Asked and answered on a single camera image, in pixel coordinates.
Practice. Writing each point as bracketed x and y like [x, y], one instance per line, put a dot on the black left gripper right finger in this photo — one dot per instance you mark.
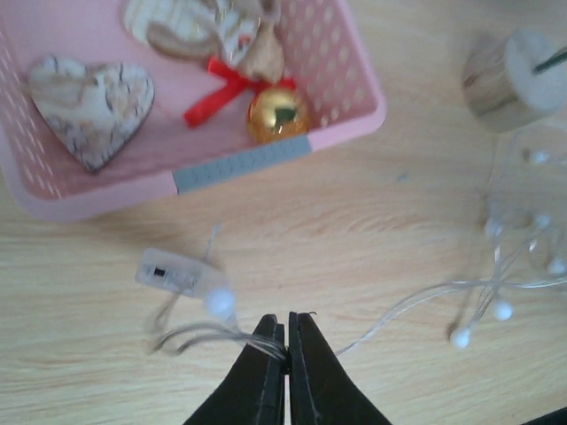
[321, 392]

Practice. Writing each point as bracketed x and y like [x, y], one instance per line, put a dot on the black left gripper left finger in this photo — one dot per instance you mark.
[252, 393]

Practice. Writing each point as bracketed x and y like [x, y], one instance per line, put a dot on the clear battery box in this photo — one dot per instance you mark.
[191, 277]

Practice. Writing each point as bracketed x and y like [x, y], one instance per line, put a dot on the wooden tree stump base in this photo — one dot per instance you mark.
[501, 88]

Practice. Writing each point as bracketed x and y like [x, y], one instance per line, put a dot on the small green christmas tree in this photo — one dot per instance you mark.
[556, 59]

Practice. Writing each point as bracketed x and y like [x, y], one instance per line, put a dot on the gold bell with red ribbon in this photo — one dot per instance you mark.
[277, 111]

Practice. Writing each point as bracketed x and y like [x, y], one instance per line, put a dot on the wooden heart ornament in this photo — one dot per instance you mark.
[94, 110]

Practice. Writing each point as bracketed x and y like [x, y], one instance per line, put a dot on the pink perforated plastic basket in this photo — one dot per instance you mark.
[323, 53]

